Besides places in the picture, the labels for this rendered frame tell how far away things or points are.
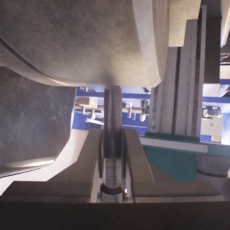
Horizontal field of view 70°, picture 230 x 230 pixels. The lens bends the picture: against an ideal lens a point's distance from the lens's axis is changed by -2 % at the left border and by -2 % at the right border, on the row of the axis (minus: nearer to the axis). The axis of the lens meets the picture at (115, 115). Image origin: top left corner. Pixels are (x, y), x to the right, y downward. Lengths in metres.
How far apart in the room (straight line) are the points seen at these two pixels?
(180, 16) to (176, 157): 0.98
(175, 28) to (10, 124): 0.25
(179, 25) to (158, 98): 1.01
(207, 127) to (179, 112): 5.66
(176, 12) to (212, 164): 0.82
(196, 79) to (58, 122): 1.00
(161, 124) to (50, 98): 0.98
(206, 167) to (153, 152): 0.35
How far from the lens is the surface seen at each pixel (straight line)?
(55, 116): 0.35
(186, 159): 1.12
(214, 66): 1.41
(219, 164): 0.95
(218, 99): 1.92
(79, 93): 2.17
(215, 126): 6.91
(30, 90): 0.30
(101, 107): 3.53
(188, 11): 0.21
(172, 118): 1.21
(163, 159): 1.14
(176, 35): 0.23
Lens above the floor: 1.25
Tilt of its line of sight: 6 degrees down
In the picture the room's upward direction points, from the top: 174 degrees counter-clockwise
